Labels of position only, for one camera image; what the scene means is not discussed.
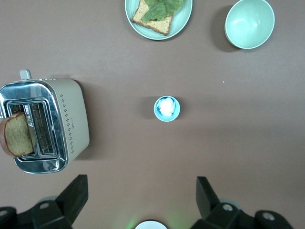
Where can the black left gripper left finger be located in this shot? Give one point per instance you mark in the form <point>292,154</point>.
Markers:
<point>69,202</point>

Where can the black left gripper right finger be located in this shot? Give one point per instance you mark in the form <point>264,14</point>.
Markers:
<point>212,205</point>

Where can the blue cup with white filling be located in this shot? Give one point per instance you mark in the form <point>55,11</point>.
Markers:
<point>157,114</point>

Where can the brown bread slice in toaster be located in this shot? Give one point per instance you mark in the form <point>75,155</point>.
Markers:
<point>17,136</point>

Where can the beige and chrome toaster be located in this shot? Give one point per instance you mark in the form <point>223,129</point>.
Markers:
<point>74,114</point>

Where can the white crumpled filling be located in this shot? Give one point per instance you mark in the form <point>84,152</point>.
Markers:
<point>167,107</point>

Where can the pale green bowl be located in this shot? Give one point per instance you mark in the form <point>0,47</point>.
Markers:
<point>250,23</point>

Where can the pale green plate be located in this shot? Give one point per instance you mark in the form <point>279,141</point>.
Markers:
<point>181,21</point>

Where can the toast slice on plate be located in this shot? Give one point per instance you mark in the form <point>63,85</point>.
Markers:
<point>158,23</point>

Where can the green lettuce leaf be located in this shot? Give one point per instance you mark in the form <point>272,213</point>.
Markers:
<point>159,9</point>

